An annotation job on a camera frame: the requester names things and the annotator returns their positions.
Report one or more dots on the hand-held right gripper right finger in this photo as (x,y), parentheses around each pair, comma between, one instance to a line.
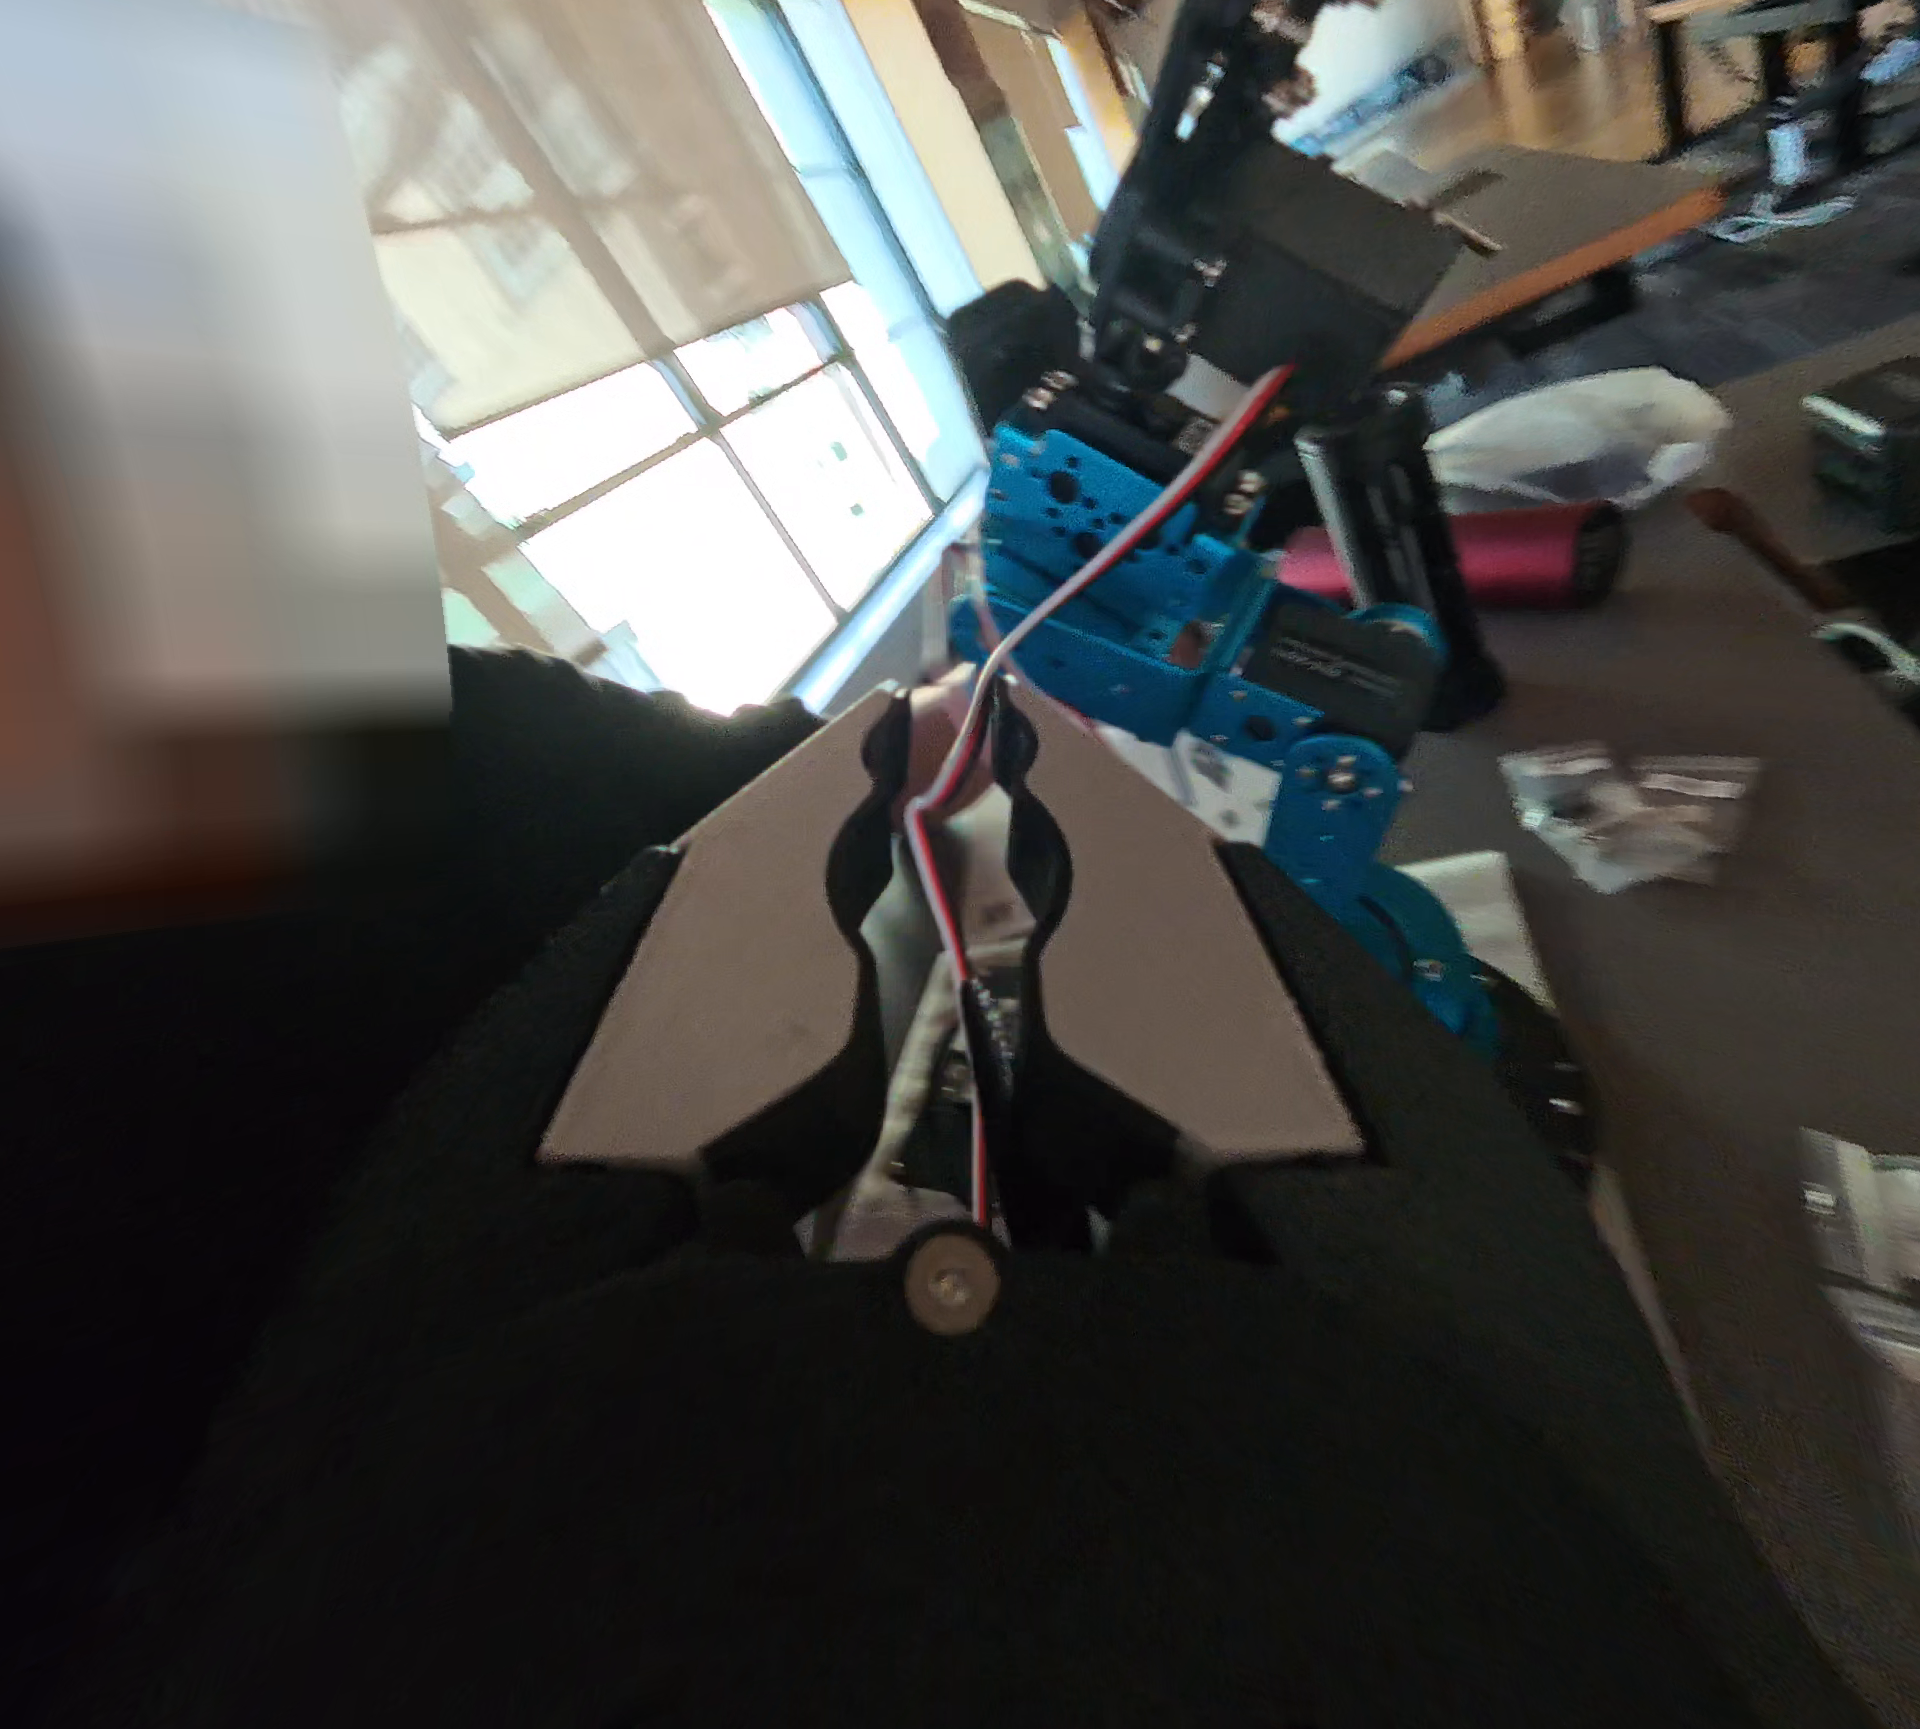
(1185,995)

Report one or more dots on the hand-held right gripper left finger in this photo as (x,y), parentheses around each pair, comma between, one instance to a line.
(720,995)

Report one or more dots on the blue toy robot arm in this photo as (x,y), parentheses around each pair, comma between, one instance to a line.
(1110,680)

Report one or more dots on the wood-edged office desk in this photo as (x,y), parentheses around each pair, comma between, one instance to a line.
(1560,223)

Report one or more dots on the person's left hand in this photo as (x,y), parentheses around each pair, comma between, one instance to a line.
(943,739)

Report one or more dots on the clear bag with tiny parts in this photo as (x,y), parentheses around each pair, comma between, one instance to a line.
(1634,807)

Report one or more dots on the dark tall bottle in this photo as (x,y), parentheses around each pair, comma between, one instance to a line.
(1395,529)

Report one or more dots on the large paned window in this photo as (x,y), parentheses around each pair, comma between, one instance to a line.
(720,440)

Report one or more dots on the dark red cylinder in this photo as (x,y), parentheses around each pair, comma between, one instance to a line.
(1530,551)

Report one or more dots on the white plastic bag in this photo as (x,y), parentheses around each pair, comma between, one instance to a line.
(1575,434)

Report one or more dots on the small black display charger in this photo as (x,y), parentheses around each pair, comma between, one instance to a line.
(1869,434)

